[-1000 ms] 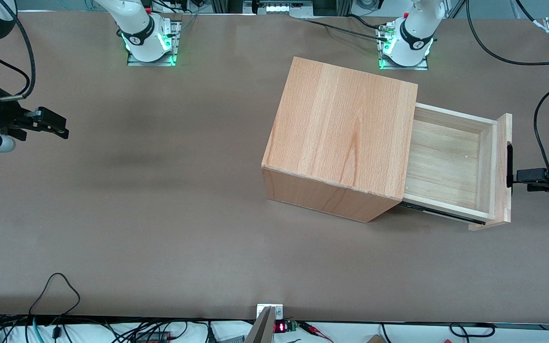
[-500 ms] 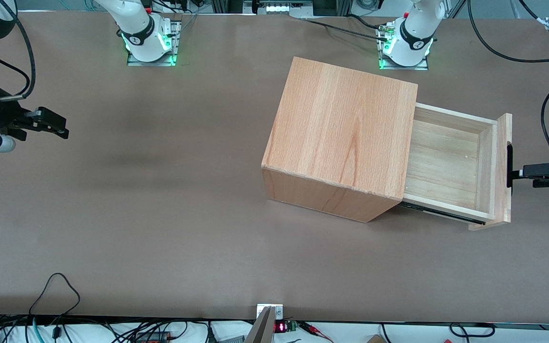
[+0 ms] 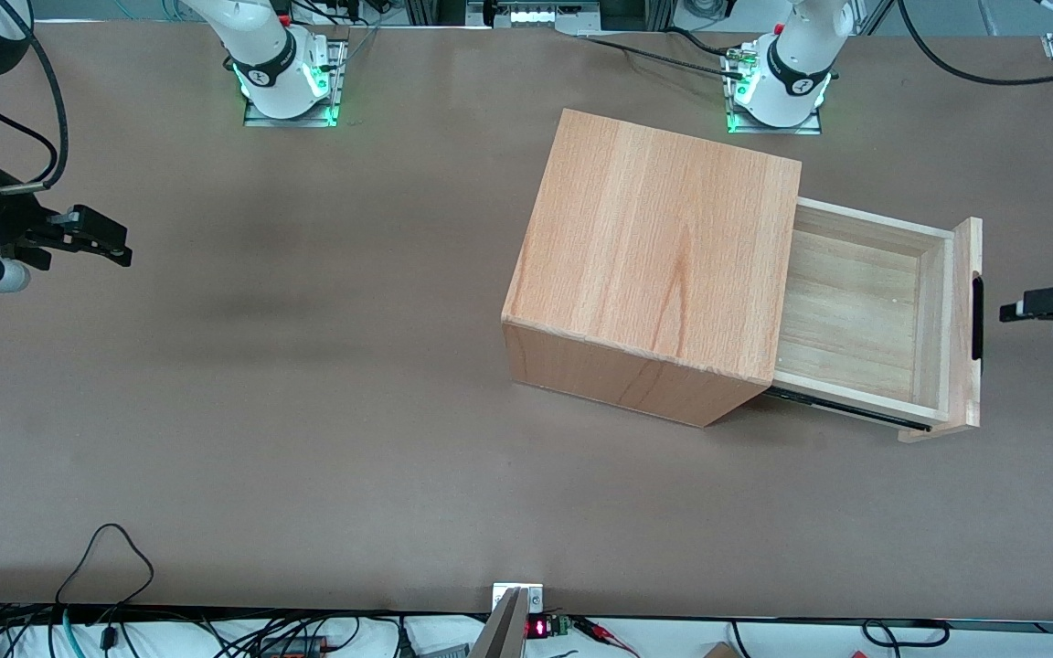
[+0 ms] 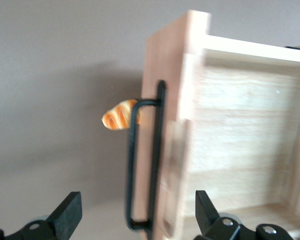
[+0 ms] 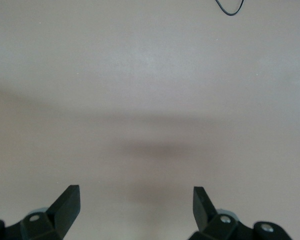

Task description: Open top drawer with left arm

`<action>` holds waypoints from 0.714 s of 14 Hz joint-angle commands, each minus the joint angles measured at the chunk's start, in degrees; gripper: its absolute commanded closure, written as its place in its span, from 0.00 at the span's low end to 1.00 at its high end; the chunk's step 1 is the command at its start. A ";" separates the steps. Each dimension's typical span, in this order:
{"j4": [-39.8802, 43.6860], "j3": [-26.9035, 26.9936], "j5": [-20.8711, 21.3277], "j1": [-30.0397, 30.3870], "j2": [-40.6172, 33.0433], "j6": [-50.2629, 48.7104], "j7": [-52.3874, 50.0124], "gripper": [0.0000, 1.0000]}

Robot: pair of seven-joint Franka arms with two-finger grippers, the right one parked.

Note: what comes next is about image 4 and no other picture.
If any striped toy bread roll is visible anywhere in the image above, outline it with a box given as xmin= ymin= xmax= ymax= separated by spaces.
xmin=101 ymin=98 xmax=142 ymax=131

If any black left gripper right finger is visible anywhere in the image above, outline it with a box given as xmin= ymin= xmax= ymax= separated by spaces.
xmin=193 ymin=189 xmax=241 ymax=240

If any wooden drawer with black handle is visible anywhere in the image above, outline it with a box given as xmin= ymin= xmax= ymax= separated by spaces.
xmin=124 ymin=9 xmax=300 ymax=240

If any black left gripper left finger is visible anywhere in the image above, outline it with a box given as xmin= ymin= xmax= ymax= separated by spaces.
xmin=7 ymin=190 xmax=83 ymax=240

